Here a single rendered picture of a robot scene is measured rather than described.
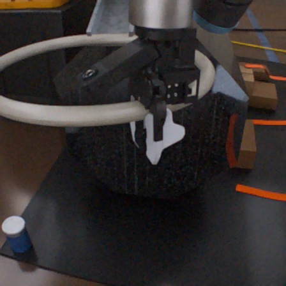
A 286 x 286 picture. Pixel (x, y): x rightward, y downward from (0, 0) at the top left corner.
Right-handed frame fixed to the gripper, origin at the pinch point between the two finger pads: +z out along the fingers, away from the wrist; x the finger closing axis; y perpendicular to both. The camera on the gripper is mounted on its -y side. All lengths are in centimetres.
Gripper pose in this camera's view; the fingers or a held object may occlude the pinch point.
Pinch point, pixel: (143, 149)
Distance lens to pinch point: 57.6
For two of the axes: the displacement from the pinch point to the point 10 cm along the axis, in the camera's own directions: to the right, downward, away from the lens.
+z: -0.2, 8.5, 5.3
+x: -4.4, -4.8, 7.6
